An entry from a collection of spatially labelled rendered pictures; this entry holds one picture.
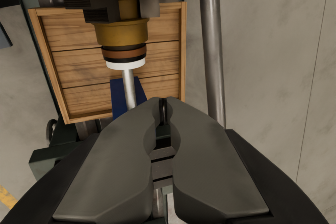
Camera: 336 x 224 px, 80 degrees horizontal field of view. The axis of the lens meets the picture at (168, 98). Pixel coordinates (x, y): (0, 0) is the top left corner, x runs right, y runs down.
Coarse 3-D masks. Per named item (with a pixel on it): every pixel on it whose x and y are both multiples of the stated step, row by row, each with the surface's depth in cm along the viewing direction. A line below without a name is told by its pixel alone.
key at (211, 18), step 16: (208, 0) 12; (208, 16) 12; (208, 32) 12; (208, 48) 13; (208, 64) 13; (208, 80) 13; (208, 96) 14; (224, 96) 14; (208, 112) 14; (224, 112) 14
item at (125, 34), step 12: (120, 0) 29; (132, 0) 30; (120, 12) 29; (132, 12) 30; (96, 24) 29; (108, 24) 29; (120, 24) 29; (132, 24) 29; (144, 24) 32; (96, 36) 32; (108, 36) 30; (120, 36) 30; (132, 36) 30; (144, 36) 32; (108, 48) 32; (120, 48) 31; (132, 48) 32; (144, 48) 34; (108, 60) 33; (120, 60) 32; (132, 60) 32
